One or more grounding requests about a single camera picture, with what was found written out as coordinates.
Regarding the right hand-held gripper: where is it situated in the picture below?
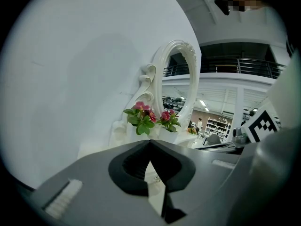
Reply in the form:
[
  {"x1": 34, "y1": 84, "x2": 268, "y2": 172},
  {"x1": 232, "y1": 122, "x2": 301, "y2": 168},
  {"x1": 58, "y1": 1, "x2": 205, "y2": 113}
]
[{"x1": 194, "y1": 101, "x2": 281, "y2": 154}]

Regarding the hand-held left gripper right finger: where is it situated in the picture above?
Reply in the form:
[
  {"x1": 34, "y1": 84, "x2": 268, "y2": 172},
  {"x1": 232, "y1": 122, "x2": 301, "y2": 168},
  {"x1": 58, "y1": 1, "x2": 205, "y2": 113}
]
[{"x1": 150, "y1": 139, "x2": 242, "y2": 226}]

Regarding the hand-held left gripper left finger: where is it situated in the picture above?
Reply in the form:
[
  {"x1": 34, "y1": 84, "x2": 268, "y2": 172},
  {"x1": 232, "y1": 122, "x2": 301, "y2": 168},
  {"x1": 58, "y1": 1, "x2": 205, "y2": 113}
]
[{"x1": 30, "y1": 139, "x2": 163, "y2": 226}]

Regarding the grey chair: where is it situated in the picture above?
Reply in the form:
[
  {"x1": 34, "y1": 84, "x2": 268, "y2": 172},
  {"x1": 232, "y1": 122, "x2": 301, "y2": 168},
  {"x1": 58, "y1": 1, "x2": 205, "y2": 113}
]
[{"x1": 204, "y1": 134, "x2": 222, "y2": 146}]

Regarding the white display shelf with goods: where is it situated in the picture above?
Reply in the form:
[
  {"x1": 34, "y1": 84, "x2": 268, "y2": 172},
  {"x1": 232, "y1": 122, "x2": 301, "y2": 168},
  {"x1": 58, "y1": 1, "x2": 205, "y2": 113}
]
[{"x1": 205, "y1": 116, "x2": 233, "y2": 141}]

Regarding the pink flower potted plant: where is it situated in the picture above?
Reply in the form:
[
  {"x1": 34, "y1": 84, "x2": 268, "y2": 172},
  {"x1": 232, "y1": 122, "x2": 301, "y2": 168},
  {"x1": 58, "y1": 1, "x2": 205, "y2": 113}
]
[
  {"x1": 123, "y1": 101, "x2": 158, "y2": 136},
  {"x1": 156, "y1": 109, "x2": 182, "y2": 144}
]

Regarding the dark metal balcony railing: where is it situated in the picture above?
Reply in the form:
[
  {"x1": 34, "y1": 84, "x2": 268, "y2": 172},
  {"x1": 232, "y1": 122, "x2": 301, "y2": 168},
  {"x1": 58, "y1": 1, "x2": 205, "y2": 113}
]
[{"x1": 163, "y1": 57, "x2": 287, "y2": 79}]

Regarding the oval mirror with ornate frame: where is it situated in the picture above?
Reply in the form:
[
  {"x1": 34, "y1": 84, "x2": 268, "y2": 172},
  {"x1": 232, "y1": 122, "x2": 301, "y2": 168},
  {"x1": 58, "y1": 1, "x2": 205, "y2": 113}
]
[{"x1": 137, "y1": 39, "x2": 200, "y2": 127}]

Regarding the black head-worn camera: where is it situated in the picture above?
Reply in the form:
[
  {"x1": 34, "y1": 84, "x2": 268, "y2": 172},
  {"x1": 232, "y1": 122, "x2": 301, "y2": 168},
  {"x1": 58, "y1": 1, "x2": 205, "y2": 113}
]
[{"x1": 214, "y1": 0, "x2": 230, "y2": 16}]

